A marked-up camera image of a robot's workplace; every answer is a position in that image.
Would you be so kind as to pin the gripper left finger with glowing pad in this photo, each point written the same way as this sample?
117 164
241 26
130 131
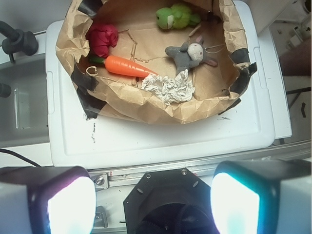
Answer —
46 200

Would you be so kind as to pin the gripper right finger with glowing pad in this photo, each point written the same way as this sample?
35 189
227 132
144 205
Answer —
262 197

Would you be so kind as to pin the white plastic bin lid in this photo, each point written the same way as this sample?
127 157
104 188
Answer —
106 142

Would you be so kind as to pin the clear plastic tray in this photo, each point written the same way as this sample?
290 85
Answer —
23 102

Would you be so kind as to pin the crumpled white paper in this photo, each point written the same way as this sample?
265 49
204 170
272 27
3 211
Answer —
170 90

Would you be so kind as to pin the orange toy carrot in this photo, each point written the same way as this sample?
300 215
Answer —
122 66

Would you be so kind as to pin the brown paper bag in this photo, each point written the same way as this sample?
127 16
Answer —
141 40

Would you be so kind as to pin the gray plush bunny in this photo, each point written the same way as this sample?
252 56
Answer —
190 55

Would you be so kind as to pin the black clamp knob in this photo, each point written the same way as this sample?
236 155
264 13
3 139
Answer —
17 41

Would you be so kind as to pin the green plush frog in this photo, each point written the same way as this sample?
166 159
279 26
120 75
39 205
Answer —
178 16

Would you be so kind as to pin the aluminium frame rail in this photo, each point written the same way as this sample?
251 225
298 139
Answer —
120 181

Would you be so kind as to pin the black octagonal mount plate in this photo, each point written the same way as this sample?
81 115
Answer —
169 202

